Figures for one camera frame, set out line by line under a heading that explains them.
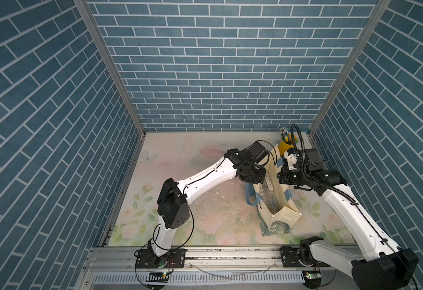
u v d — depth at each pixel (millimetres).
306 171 565
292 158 702
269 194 886
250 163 560
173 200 450
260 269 713
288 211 643
